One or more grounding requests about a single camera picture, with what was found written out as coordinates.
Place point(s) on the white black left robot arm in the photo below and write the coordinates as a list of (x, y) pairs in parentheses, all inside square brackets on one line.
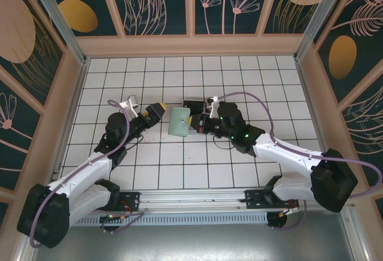
[(86, 174)]

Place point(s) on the grey metal sheet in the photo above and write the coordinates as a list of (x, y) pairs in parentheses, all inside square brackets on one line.
[(191, 243)]

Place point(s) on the aluminium frame post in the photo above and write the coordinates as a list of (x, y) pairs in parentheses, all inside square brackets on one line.
[(60, 18), (312, 18)]

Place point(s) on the black gold-print card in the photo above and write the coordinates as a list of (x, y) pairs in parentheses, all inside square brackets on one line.
[(196, 104)]

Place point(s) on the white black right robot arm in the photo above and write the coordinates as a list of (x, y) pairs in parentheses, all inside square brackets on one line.
[(284, 159)]

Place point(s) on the pale green card holder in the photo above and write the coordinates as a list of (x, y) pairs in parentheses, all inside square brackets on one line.
[(178, 123)]

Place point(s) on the aluminium mounting rail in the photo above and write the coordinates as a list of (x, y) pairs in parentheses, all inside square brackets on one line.
[(191, 198)]

